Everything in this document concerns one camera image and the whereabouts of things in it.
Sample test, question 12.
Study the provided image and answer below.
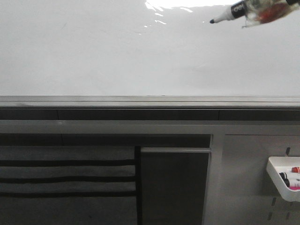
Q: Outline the white black whiteboard marker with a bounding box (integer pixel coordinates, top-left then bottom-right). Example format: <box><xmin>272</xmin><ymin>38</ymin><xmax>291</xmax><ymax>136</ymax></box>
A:
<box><xmin>209</xmin><ymin>0</ymin><xmax>300</xmax><ymax>29</ymax></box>

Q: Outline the white whiteboard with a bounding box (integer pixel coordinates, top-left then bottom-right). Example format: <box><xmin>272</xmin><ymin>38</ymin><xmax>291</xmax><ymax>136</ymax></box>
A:
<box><xmin>0</xmin><ymin>0</ymin><xmax>300</xmax><ymax>96</ymax></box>

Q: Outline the dark grey hanging panel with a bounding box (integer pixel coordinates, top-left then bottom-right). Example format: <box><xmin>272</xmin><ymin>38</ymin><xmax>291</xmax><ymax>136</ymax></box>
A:
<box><xmin>141</xmin><ymin>147</ymin><xmax>210</xmax><ymax>225</ymax></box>

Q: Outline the grey pegboard panel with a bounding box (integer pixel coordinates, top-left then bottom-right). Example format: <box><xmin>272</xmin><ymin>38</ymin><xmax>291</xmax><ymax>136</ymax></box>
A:
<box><xmin>203</xmin><ymin>135</ymin><xmax>300</xmax><ymax>225</ymax></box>

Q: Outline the grey striped fabric organiser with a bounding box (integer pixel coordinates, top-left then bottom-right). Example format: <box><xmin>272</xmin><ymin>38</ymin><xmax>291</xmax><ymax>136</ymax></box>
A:
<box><xmin>0</xmin><ymin>146</ymin><xmax>141</xmax><ymax>225</ymax></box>

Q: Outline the grey aluminium marker ledge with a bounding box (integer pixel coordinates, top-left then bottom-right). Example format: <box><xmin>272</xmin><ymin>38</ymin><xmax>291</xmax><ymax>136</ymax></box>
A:
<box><xmin>0</xmin><ymin>96</ymin><xmax>300</xmax><ymax>110</ymax></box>

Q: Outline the black capped marker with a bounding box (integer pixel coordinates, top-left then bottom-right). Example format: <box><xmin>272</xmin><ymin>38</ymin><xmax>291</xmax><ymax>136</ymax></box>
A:
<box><xmin>279</xmin><ymin>172</ymin><xmax>300</xmax><ymax>181</ymax></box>

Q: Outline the red capped marker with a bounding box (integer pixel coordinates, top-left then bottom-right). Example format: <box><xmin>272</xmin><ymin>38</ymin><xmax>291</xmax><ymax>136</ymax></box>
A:
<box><xmin>291</xmin><ymin>166</ymin><xmax>300</xmax><ymax>173</ymax></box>

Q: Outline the pink capped marker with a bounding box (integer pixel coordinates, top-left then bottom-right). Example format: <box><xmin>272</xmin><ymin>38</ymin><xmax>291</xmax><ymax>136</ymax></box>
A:
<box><xmin>284</xmin><ymin>179</ymin><xmax>300</xmax><ymax>190</ymax></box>

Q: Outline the white plastic wall tray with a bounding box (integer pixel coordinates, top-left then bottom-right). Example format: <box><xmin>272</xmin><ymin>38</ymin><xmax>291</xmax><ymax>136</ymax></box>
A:
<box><xmin>266</xmin><ymin>157</ymin><xmax>300</xmax><ymax>202</ymax></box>

